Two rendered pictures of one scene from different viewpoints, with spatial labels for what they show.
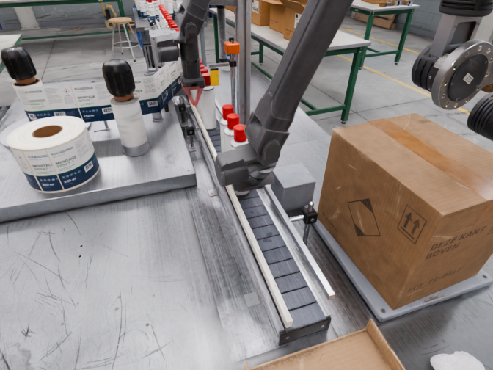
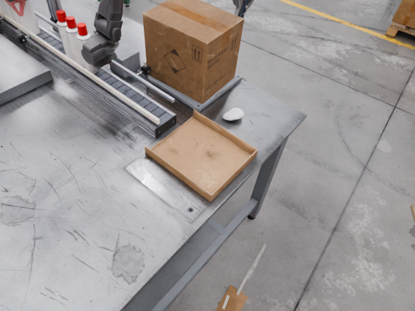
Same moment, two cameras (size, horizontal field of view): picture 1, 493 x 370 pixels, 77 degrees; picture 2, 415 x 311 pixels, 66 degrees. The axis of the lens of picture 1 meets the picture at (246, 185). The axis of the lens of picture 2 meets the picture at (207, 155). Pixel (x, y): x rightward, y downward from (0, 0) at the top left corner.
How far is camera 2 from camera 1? 0.60 m
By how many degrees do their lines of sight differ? 29
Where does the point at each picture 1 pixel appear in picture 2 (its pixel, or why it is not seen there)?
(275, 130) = (115, 20)
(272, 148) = (117, 31)
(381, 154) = (173, 22)
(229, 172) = (95, 53)
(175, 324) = (97, 151)
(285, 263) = (142, 101)
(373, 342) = (198, 120)
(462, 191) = (213, 31)
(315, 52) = not seen: outside the picture
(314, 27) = not seen: outside the picture
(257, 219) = (113, 84)
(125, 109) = not seen: outside the picture
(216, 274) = (104, 123)
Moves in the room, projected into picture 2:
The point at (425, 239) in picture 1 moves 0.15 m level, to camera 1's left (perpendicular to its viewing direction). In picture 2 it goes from (204, 58) to (167, 70)
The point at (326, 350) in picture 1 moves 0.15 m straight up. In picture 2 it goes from (178, 131) to (179, 100)
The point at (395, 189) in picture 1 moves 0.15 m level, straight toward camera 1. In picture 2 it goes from (185, 39) to (184, 63)
